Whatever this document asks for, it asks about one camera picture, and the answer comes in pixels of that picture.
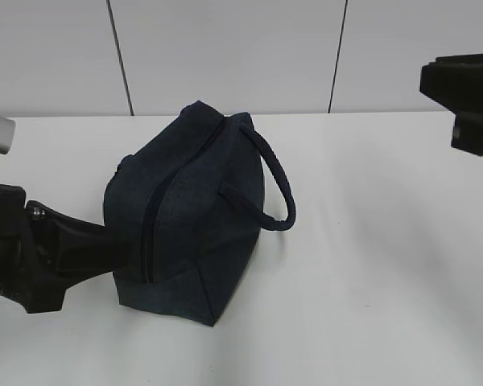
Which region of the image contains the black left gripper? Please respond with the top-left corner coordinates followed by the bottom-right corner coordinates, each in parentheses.
top-left (0, 184), bottom-right (132, 314)

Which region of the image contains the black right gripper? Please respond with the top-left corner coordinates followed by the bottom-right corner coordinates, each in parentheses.
top-left (419, 53), bottom-right (483, 157)

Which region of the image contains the dark blue lunch bag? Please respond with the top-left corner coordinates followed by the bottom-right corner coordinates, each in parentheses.
top-left (103, 101), bottom-right (296, 326)

